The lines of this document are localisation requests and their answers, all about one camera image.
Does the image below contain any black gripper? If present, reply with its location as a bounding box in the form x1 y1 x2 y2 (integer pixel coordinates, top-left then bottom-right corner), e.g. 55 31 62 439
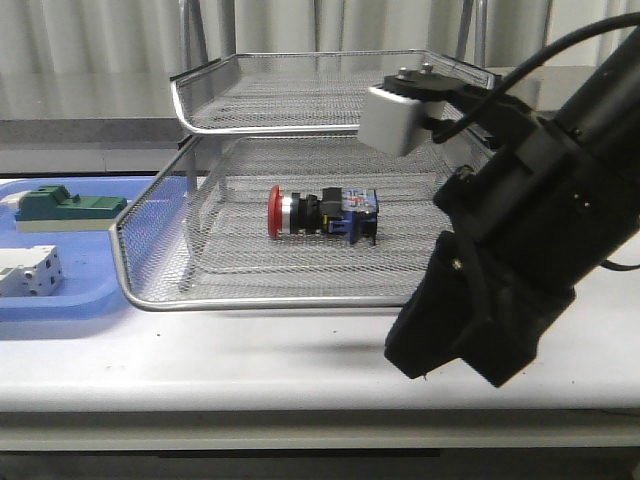
384 121 639 388

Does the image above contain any red emergency stop button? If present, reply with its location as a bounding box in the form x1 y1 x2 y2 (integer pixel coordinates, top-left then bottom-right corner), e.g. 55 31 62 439
267 185 379 245

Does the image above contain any silver mesh tray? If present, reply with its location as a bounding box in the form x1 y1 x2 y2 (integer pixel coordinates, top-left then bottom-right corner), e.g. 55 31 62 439
190 187 450 298
170 49 496 135
110 134 491 311

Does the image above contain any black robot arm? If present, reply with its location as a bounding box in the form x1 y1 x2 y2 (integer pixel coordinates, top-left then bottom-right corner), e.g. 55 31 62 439
384 33 639 386

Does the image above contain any silver mesh bottom tray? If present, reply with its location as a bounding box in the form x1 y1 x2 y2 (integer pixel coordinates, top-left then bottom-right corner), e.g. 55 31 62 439
190 187 450 298

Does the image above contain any silver mesh top tray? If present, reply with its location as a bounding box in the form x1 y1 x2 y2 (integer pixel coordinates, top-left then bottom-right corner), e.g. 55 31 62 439
170 49 496 135

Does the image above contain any blue plastic tray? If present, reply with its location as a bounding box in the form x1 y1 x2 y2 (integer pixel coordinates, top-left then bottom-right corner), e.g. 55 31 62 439
1 176 187 321

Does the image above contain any green terminal block module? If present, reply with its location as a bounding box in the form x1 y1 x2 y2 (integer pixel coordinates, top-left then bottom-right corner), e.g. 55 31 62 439
14 184 128 232

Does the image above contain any grey stone counter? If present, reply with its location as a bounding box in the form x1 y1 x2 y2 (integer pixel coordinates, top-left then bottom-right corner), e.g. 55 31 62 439
0 65 640 139

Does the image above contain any black camera cable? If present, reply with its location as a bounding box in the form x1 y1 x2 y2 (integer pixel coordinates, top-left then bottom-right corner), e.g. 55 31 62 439
432 11 640 273

